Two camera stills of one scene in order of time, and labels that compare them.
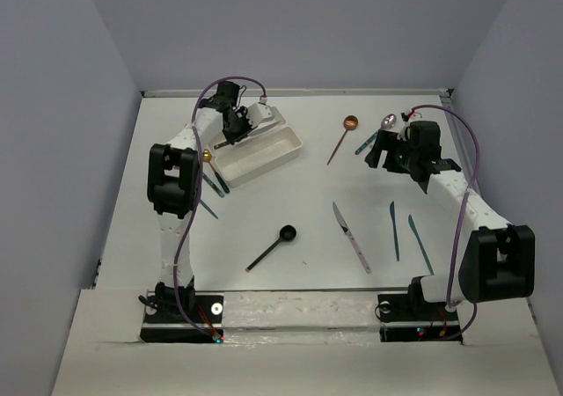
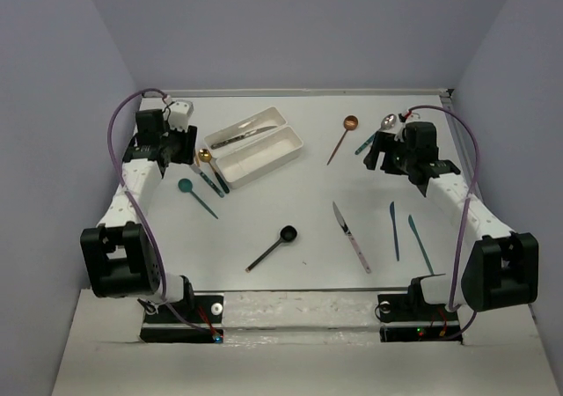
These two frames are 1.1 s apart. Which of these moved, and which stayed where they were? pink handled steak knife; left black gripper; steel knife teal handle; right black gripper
Moved: left black gripper
Stayed: pink handled steak knife; right black gripper; steel knife teal handle
